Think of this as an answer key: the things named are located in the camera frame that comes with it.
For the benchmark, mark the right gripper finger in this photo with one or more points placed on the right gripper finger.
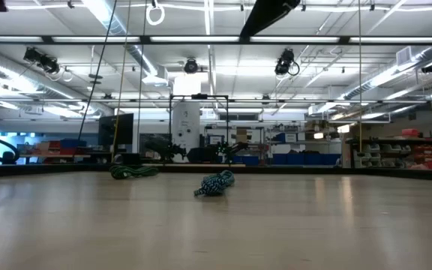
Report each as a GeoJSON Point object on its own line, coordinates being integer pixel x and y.
{"type": "Point", "coordinates": [266, 15]}

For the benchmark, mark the black background robot arm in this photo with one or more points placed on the black background robot arm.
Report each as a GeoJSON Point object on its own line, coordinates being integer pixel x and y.
{"type": "Point", "coordinates": [163, 148]}
{"type": "Point", "coordinates": [233, 148]}

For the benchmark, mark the grey shelving unit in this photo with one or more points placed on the grey shelving unit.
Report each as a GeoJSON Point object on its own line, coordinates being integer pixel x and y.
{"type": "Point", "coordinates": [302, 137]}

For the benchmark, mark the white column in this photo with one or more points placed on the white column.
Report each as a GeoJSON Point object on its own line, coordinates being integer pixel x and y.
{"type": "Point", "coordinates": [186, 127]}

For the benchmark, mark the blue storage bin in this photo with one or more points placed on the blue storage bin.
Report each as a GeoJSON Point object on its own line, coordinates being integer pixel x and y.
{"type": "Point", "coordinates": [246, 160]}

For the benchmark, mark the blue storage bins row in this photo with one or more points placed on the blue storage bins row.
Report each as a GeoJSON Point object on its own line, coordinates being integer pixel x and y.
{"type": "Point", "coordinates": [306, 159]}

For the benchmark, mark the black monitor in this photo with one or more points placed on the black monitor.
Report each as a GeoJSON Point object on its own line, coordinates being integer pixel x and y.
{"type": "Point", "coordinates": [115, 129]}

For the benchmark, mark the shelf rack with red bins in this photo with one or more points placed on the shelf rack with red bins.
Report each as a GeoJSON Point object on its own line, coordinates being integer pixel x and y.
{"type": "Point", "coordinates": [403, 150]}

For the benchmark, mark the table with red blue bins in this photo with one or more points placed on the table with red blue bins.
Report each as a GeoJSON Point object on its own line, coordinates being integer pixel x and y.
{"type": "Point", "coordinates": [54, 147]}

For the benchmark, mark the round black overhead camera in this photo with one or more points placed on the round black overhead camera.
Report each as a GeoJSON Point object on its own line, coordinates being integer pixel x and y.
{"type": "Point", "coordinates": [191, 66]}

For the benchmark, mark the silver ventilation duct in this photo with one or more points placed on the silver ventilation duct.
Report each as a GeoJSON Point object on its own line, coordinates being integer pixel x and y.
{"type": "Point", "coordinates": [141, 56]}

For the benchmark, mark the small black ceiling camera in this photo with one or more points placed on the small black ceiling camera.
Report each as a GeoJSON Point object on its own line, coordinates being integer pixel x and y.
{"type": "Point", "coordinates": [429, 68]}

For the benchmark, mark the black ceiling camera cluster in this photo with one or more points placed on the black ceiling camera cluster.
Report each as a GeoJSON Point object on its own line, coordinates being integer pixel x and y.
{"type": "Point", "coordinates": [41, 62]}

